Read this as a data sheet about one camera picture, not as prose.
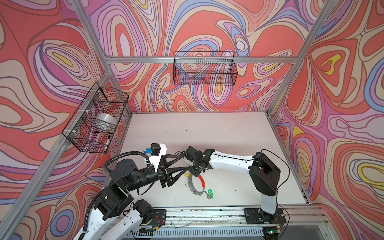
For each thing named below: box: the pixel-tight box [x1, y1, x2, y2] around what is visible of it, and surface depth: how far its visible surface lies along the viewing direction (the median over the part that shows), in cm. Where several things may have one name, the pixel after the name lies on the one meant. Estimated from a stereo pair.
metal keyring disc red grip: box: [187, 174, 206, 196], surface depth 86 cm
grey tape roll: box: [96, 113, 118, 125], surface depth 75 cm
